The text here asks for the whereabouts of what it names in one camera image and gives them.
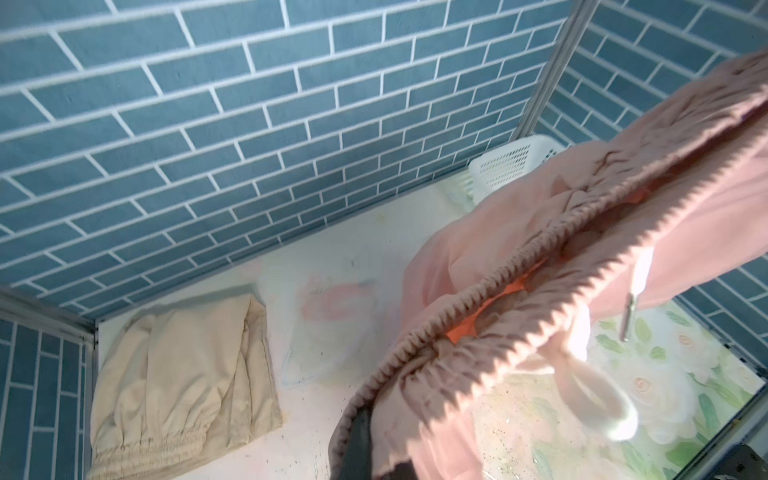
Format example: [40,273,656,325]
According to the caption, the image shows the beige shorts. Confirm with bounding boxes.
[88,290,282,479]

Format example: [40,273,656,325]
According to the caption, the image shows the white plastic basket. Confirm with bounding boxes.
[468,135,565,205]

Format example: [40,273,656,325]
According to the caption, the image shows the left aluminium corner post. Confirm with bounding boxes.
[1,289,97,479]

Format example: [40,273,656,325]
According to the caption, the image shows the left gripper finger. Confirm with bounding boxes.
[338,408,372,480]

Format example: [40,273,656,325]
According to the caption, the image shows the aluminium front rail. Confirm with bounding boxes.
[674,383,767,479]

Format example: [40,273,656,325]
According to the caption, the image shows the aluminium corner post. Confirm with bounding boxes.
[1,289,97,479]
[510,0,599,140]

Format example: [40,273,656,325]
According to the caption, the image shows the pink shorts white drawstring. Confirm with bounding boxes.
[551,245,656,442]

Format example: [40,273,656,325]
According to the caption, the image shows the right aluminium corner post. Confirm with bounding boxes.
[510,0,599,140]

